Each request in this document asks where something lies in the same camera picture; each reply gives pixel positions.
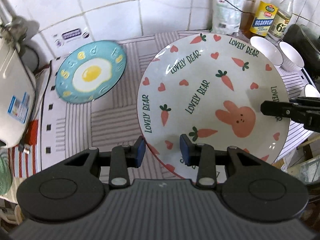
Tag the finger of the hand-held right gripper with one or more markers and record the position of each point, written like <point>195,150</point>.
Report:
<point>275,107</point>

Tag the white bowl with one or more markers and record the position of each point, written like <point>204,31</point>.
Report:
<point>292,57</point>
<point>267,50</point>
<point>312,91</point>

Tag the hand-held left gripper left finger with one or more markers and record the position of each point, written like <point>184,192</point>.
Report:
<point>140,152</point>

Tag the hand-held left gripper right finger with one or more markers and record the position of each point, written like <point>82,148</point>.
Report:
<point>184,147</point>

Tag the black cooking pot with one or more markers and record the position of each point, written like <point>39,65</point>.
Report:
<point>291,36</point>

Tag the green textured object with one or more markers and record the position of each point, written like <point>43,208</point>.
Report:
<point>5,172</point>

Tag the striped table mat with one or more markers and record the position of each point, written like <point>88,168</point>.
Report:
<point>112,120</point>

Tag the clear vinegar bottle yellow cap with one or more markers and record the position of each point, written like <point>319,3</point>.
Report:
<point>281,27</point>

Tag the blue fried egg plate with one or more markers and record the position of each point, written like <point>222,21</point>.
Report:
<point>92,73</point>

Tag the large rabbit carrot print plate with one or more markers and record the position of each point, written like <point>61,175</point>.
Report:
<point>200,105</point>

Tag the yellow label oil bottle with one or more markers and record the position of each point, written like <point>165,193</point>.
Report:
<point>265,17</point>

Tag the white rice cooker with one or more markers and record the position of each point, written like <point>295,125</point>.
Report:
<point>12,80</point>

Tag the glass pot lid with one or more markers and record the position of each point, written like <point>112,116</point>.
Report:
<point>312,38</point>

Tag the white plastic packet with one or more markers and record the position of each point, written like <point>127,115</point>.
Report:
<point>226,17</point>

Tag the red striped cloth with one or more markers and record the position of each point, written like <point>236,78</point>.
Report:
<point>32,135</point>

